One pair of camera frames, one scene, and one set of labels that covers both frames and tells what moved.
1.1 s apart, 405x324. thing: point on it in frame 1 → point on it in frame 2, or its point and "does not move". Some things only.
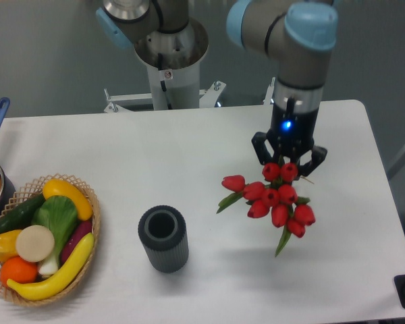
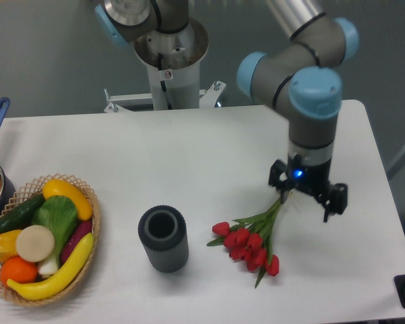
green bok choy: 58,214 does not move
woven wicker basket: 27,193 does not move
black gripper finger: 258,142 → 277,169
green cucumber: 19,217 does not move
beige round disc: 35,243 does not move
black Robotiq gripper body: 291,132 → 312,179
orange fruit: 16,268 does not move
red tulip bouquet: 279,197 → 250,239
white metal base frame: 208,98 does not move
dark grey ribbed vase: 163,230 does not move
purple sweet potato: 83,229 does not move
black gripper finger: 318,154 → 339,200
